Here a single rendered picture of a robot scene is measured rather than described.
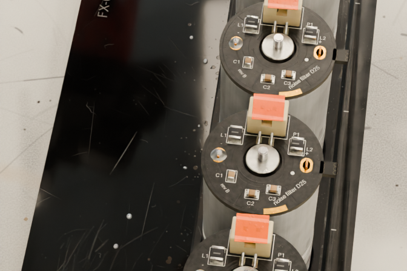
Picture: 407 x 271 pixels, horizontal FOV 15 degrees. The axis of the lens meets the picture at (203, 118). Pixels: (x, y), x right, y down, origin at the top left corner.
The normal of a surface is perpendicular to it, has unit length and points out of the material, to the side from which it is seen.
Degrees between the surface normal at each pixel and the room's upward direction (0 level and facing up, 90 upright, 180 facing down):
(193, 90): 0
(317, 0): 90
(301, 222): 90
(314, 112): 90
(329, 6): 90
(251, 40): 0
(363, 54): 0
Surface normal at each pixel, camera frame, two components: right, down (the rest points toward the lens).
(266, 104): 0.00, -0.53
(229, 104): -0.82, 0.48
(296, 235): 0.64, 0.65
